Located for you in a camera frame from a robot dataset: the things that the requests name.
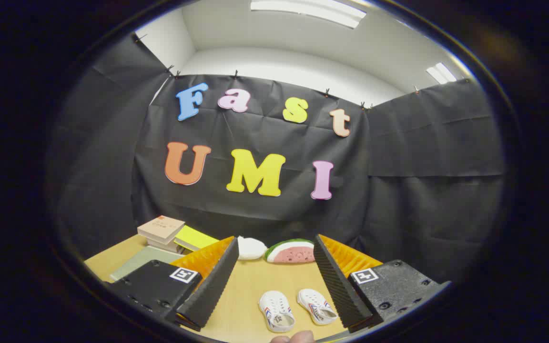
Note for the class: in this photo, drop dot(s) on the black backdrop cloth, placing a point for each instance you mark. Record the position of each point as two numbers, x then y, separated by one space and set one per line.
255 209

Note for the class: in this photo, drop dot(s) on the white plush toy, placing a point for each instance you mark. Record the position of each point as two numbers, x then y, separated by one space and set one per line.
250 247

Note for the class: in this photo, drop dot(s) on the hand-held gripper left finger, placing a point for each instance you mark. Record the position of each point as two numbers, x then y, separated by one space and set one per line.
210 290

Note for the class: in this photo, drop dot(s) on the beige fabric storage box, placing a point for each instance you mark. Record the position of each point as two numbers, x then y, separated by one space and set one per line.
136 264

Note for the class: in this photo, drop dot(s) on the watermelon slice plush toy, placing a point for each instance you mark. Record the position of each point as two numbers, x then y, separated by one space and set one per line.
291 253

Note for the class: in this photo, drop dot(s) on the ceiling light panel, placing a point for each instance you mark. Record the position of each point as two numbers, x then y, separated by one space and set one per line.
308 10
441 73

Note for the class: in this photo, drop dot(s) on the yellow cover book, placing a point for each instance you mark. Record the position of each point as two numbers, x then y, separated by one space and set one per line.
193 237

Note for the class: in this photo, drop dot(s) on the grey book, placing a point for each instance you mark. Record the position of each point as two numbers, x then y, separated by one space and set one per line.
174 248

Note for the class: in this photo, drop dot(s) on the tan cover book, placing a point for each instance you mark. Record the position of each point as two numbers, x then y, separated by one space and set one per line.
160 228

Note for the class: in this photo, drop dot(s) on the white shoe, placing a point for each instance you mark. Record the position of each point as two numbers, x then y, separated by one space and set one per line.
313 304
277 309

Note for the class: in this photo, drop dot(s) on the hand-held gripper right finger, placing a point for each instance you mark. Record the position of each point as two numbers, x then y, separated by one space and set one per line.
339 290

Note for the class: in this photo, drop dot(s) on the white book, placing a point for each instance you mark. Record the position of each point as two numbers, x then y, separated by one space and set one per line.
160 242

